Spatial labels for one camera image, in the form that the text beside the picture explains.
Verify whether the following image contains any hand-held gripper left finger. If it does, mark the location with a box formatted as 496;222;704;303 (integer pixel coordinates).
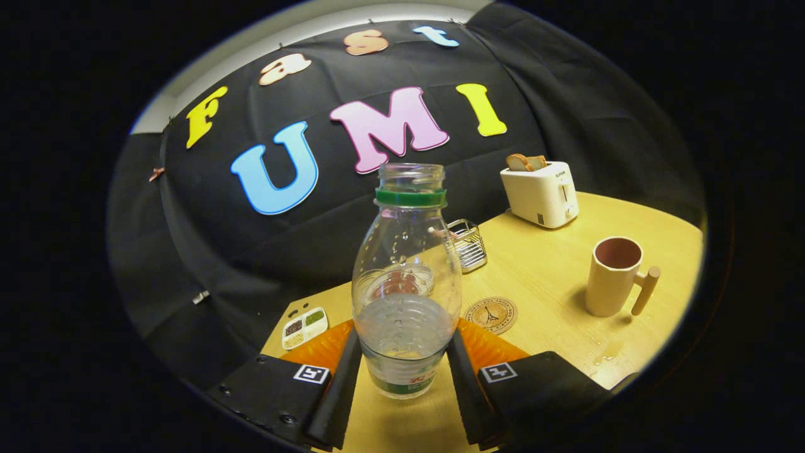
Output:
208;318;364;450

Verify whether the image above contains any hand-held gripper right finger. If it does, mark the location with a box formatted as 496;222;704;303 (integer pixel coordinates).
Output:
445;318;614;450

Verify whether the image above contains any round cork coaster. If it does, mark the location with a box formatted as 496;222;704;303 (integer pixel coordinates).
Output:
463;296;519;336

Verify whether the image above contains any clear plastic juice bottle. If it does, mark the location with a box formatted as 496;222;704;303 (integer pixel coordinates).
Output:
351;163;464;400

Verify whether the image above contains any beige cup with wooden handle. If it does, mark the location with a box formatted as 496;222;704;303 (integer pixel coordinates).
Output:
585;237;662;318

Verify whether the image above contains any white divided seasoning tray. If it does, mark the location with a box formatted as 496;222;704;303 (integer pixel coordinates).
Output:
281;306;329;350

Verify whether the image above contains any wooden table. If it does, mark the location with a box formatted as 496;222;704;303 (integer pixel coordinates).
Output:
261;192;704;453

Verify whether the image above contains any black backdrop cloth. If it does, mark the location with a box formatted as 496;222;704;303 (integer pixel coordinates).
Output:
107;3;705;391

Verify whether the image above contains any white toaster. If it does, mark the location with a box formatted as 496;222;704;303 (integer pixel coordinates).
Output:
500;161;580;230

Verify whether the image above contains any metal wire basket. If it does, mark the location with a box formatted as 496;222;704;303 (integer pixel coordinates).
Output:
447;218;488;274

